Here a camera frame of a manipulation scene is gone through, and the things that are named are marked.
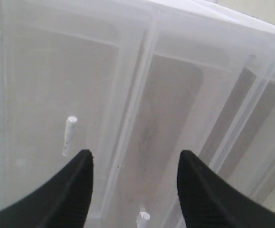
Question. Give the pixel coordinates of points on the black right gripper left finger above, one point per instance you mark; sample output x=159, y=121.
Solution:
x=62, y=202

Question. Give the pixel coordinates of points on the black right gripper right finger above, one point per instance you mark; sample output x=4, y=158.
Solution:
x=207, y=201

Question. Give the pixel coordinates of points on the middle wide clear drawer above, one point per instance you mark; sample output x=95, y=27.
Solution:
x=184, y=106

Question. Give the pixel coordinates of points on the wide clear drawer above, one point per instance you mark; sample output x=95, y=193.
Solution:
x=184, y=106
x=68, y=89

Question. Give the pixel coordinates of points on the bottom wide clear drawer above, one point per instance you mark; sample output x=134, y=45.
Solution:
x=68, y=89

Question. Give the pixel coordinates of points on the white plastic drawer cabinet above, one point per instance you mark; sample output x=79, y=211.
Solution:
x=192, y=30

